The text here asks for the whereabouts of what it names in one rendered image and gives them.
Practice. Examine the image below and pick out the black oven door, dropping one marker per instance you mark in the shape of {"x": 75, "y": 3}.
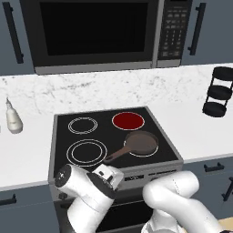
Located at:
{"x": 127, "y": 215}

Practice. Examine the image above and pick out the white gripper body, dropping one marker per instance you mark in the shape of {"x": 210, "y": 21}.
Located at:
{"x": 113, "y": 176}

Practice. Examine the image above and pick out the grey drawer front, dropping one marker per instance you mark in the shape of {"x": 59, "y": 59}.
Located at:
{"x": 212, "y": 168}
{"x": 27, "y": 198}

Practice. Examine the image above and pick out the black three-tier stand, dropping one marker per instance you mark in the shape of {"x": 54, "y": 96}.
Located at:
{"x": 219, "y": 92}

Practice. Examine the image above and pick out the brown frying pan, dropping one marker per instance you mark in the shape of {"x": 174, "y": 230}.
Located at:
{"x": 142, "y": 143}

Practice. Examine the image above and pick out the black microwave door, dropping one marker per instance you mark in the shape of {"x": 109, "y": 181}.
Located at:
{"x": 91, "y": 30}

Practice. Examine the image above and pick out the small round stove burner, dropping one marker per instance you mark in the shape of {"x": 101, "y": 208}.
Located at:
{"x": 128, "y": 121}

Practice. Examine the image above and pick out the grey cupboard door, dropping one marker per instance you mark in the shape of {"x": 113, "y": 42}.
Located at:
{"x": 217, "y": 194}
{"x": 217, "y": 30}
{"x": 7, "y": 45}

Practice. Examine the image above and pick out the black stove knob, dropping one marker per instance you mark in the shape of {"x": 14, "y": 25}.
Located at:
{"x": 62, "y": 196}

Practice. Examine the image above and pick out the black and steel stove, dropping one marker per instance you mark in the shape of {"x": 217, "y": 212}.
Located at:
{"x": 91, "y": 133}

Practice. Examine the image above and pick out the grey lower cupboard door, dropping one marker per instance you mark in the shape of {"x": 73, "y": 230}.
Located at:
{"x": 217, "y": 194}

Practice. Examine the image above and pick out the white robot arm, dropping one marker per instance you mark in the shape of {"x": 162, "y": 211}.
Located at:
{"x": 170, "y": 194}

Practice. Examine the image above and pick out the white squeeze bottle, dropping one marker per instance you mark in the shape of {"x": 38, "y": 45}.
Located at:
{"x": 14, "y": 119}

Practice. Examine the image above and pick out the black and steel microwave oven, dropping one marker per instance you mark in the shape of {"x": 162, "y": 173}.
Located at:
{"x": 100, "y": 33}

